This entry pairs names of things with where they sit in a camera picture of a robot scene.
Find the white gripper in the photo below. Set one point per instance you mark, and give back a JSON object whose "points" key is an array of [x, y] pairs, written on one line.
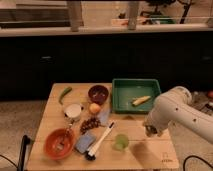
{"points": [[161, 124]]}

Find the metal cup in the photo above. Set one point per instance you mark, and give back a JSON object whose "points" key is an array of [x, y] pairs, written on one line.
{"points": [[150, 130]]}

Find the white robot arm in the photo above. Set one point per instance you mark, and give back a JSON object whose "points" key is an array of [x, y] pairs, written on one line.
{"points": [[174, 105]]}

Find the green plastic tray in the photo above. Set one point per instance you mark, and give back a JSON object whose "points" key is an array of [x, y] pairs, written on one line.
{"points": [[126, 91]]}

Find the translucent green cup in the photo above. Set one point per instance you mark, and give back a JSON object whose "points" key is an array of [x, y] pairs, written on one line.
{"points": [[121, 142]]}

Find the grey blue cloth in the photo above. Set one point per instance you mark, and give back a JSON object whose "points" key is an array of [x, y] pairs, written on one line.
{"points": [[103, 116]]}

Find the purple grape bunch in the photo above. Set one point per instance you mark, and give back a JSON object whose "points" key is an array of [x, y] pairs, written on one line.
{"points": [[91, 123]]}

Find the orange peach fruit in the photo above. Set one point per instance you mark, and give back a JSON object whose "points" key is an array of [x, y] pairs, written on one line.
{"points": [[94, 108]]}

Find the dark red bowl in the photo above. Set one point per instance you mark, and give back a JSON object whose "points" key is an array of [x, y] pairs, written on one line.
{"points": [[98, 94]]}

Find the blue sponge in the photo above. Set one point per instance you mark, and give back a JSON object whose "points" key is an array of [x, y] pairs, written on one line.
{"points": [[84, 141]]}

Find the white dish brush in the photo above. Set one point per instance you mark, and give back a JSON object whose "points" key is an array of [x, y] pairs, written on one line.
{"points": [[91, 151]]}

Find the white small pot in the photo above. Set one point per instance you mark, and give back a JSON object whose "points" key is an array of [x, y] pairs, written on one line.
{"points": [[73, 111]]}

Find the green chili pepper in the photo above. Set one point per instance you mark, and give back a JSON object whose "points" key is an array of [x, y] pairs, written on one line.
{"points": [[63, 94]]}

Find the metal spoon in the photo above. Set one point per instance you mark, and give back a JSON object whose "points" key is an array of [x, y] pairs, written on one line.
{"points": [[60, 145]]}

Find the orange bowl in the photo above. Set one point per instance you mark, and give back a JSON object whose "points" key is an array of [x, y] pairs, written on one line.
{"points": [[52, 140]]}

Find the dark counter cabinet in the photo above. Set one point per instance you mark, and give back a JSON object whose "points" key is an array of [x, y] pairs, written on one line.
{"points": [[33, 60]]}

